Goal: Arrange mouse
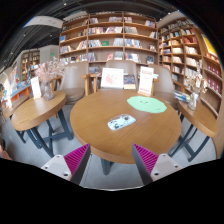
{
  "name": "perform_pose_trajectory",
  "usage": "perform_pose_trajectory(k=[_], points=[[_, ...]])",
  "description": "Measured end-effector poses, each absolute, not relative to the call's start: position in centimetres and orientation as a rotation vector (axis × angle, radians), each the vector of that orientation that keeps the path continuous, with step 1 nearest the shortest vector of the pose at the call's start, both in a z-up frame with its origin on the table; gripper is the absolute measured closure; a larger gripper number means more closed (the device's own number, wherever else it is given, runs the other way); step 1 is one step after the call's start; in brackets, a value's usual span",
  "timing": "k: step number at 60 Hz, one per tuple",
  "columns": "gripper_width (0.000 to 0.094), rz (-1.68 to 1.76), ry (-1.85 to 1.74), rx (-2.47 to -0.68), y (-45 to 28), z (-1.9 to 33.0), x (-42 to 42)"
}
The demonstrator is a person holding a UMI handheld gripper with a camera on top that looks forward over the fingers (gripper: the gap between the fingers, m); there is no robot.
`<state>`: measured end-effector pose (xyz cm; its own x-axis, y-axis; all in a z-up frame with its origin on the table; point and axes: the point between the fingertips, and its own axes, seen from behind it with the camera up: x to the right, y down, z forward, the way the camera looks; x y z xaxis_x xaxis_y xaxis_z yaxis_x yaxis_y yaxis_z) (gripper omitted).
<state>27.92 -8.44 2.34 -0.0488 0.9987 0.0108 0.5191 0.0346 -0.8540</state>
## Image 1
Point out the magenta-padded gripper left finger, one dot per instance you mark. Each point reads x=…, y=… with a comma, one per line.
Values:
x=77, y=159

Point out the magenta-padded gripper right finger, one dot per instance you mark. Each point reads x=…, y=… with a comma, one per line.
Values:
x=146, y=160

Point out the transparent computer mouse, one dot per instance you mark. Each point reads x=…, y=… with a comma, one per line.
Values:
x=121, y=122

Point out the green smiley mouse pad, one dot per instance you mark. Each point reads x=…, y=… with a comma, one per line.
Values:
x=146, y=104

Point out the oval wooden side table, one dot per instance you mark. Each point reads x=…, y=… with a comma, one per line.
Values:
x=36, y=111

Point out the stack of blue books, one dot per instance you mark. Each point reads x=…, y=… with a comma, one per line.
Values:
x=181, y=96

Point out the glass vase with dried flowers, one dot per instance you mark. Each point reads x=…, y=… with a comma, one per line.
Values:
x=193, y=100

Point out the beige upholstered wooden armchair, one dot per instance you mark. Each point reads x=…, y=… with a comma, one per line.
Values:
x=165, y=83
x=130, y=67
x=73, y=81

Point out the white sign on wooden stand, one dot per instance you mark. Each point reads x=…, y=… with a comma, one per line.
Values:
x=146, y=80

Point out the dark cover book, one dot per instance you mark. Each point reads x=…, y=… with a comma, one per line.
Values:
x=129, y=81

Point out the small white table sign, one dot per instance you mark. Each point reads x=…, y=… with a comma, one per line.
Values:
x=35, y=87

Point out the white framed floral picture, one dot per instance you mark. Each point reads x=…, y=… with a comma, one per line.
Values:
x=112, y=78

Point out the small distant bookshelf unit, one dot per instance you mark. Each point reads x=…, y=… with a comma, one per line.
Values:
x=30, y=63

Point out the curved wooden bookshelf unit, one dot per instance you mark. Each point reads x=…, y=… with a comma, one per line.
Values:
x=186, y=50

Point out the wide wooden bookshelf unit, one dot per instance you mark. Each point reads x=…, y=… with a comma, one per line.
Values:
x=110, y=36

